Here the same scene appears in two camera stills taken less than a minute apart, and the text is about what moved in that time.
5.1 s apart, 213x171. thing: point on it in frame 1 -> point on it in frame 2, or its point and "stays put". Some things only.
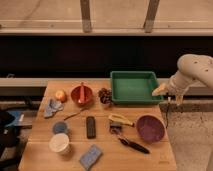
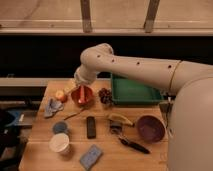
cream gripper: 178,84 -> 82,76
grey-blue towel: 53,106 stays put
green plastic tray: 134,87 stays put
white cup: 59,143 stays put
